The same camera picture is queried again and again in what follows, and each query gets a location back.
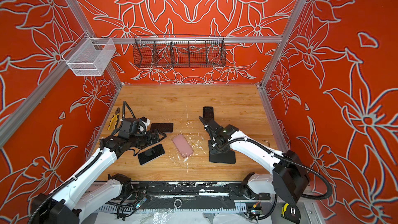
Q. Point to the yellow black tape measure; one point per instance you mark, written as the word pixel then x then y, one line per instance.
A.
pixel 291 213

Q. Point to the black phone near left base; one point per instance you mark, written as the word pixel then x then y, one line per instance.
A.
pixel 151 154

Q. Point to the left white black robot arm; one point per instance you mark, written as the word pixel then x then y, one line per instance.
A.
pixel 68 204

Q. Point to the red-edged black phone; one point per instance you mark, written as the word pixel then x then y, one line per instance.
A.
pixel 166 127

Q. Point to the pink phone case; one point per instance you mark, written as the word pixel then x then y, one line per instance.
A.
pixel 182 146

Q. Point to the black phone case with holes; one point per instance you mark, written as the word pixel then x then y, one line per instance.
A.
pixel 228 157

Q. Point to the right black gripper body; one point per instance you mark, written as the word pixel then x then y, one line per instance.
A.
pixel 214 145

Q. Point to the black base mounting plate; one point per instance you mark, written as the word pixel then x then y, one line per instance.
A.
pixel 232 190

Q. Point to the black wire basket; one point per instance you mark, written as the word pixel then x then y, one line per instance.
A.
pixel 182 51

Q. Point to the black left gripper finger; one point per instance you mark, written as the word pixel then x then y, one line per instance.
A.
pixel 157 136
pixel 144 145

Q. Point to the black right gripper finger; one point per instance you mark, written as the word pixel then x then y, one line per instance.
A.
pixel 215 154
pixel 207 122

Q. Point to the grey slotted cable duct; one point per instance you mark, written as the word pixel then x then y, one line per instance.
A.
pixel 236 207

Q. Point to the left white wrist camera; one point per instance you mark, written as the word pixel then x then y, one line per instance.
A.
pixel 146 122

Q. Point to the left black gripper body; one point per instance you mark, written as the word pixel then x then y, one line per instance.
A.
pixel 137 138

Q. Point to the yellow black pliers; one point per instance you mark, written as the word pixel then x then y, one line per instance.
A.
pixel 114 120

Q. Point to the clear plastic bin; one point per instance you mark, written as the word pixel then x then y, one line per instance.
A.
pixel 90 56

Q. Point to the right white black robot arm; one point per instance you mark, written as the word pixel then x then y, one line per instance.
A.
pixel 287 177

